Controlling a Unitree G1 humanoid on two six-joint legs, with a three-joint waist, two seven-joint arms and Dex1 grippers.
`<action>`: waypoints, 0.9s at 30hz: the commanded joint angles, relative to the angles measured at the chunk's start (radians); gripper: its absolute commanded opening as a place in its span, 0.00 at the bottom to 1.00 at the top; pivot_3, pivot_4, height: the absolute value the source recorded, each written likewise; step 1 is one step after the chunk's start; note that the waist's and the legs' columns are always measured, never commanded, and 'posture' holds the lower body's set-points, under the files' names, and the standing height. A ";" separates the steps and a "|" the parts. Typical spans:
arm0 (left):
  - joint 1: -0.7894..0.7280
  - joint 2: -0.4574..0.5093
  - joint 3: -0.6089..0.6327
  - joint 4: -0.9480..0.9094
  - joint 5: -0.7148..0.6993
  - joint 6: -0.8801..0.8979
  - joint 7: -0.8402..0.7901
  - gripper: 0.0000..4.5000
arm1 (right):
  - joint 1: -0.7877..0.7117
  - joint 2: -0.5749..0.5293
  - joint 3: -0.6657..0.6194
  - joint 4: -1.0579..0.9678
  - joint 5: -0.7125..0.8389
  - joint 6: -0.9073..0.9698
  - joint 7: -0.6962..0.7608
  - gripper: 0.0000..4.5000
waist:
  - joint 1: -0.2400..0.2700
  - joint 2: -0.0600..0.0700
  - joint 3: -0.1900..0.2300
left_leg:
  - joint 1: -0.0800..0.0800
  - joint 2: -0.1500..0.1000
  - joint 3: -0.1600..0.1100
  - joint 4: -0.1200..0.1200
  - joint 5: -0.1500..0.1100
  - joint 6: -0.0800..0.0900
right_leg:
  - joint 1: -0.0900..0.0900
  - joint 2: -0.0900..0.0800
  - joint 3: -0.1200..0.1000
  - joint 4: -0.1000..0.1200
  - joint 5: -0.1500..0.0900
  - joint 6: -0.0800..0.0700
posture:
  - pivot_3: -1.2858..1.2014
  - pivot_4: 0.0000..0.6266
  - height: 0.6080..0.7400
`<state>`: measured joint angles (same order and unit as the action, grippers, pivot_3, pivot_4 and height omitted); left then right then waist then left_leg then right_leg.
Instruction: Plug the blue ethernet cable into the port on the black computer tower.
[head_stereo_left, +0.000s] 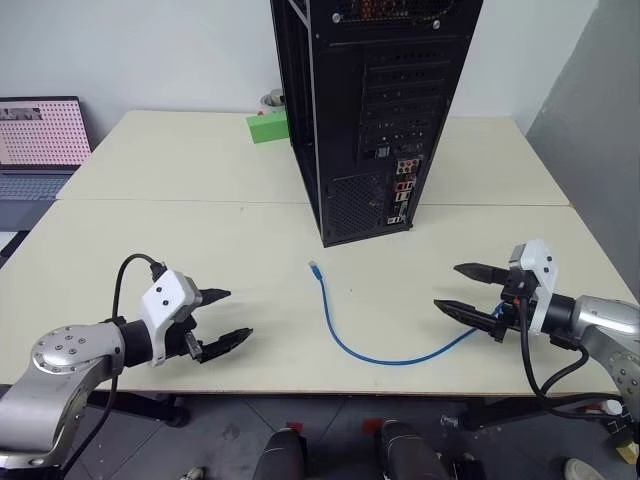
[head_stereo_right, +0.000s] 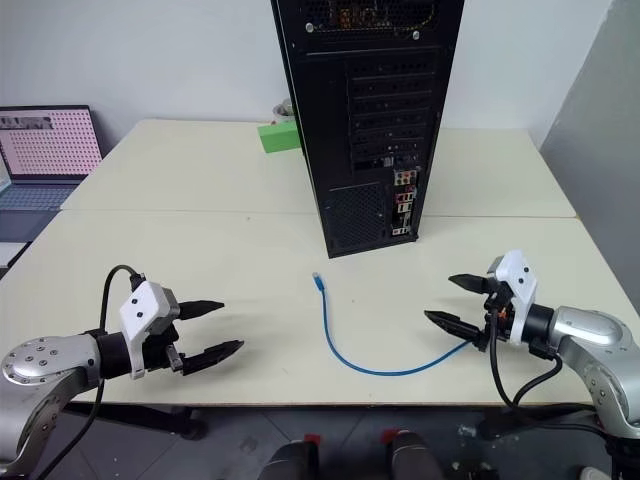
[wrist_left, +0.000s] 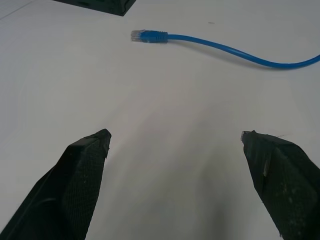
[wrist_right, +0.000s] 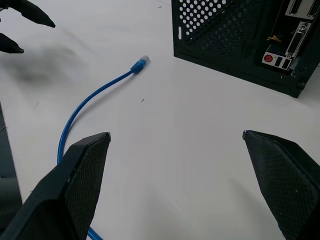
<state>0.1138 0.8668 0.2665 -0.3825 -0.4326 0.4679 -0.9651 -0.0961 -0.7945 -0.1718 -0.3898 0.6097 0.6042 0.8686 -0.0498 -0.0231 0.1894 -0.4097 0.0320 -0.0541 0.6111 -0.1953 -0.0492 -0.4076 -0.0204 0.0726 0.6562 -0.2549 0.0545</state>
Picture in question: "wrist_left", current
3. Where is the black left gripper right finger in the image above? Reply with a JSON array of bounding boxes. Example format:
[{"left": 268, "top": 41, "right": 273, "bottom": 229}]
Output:
[{"left": 240, "top": 130, "right": 320, "bottom": 240}]

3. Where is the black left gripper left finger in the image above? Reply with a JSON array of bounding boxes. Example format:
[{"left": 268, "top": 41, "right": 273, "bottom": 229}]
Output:
[{"left": 0, "top": 128, "right": 112, "bottom": 240}]

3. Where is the blue ethernet cable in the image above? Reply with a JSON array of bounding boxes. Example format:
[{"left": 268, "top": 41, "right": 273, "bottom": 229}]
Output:
[{"left": 130, "top": 29, "right": 320, "bottom": 70}]

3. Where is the black box device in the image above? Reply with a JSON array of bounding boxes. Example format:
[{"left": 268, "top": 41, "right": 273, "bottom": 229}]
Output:
[{"left": 51, "top": 0, "right": 137, "bottom": 17}]

